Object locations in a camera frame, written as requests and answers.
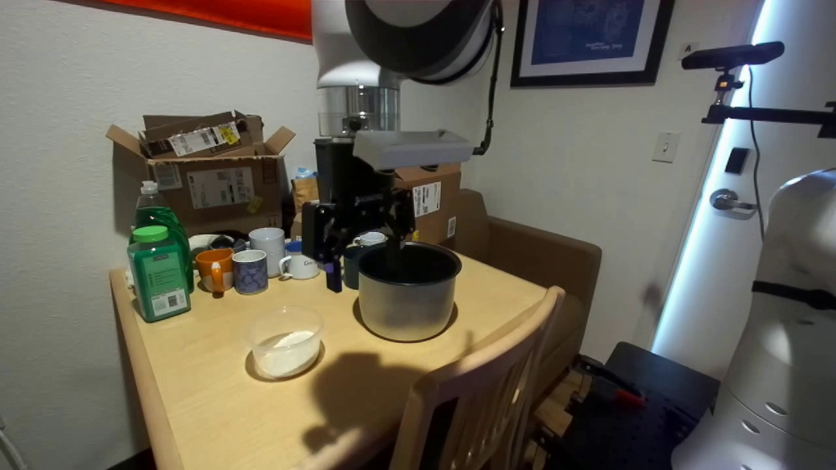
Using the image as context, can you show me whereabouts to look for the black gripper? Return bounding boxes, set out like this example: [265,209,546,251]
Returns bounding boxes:
[301,138,415,260]

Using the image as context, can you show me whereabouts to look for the clear plastic bowl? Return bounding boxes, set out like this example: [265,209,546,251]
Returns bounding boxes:
[249,304,322,381]

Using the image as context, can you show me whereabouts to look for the white rice grains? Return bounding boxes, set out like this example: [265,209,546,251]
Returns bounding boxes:
[254,328,322,379]

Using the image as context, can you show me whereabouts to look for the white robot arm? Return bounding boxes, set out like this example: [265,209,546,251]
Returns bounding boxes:
[301,0,504,262]

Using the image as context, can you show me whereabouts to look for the dark teal mug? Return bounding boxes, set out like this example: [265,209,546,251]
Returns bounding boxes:
[346,230,386,290]

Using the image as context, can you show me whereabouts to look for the large cardboard box with labels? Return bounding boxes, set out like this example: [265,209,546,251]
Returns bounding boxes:
[398,165,461,242]

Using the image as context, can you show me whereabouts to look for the grey pot with black interior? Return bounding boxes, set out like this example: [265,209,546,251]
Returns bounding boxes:
[357,244,463,341]

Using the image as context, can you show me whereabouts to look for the purple patterned mug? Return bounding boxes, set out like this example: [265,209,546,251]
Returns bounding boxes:
[233,251,269,295]

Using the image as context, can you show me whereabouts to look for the open cardboard box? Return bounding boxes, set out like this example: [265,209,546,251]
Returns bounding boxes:
[107,108,296,232]

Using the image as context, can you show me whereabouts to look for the orange mug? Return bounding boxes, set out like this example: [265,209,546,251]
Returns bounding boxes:
[195,248,233,296]

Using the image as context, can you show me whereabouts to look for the green plastic bottle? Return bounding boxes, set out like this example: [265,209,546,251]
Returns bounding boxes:
[133,180,193,286]

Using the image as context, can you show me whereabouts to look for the green soap bottle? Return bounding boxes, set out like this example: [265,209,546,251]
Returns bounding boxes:
[128,223,192,322]

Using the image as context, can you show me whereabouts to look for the wooden chair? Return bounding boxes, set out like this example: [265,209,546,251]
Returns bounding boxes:
[390,286,565,470]

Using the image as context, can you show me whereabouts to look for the framed blue picture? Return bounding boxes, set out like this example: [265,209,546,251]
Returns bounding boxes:
[510,0,675,89]

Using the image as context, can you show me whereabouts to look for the red banner on wall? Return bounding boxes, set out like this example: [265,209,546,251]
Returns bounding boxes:
[67,0,314,44]

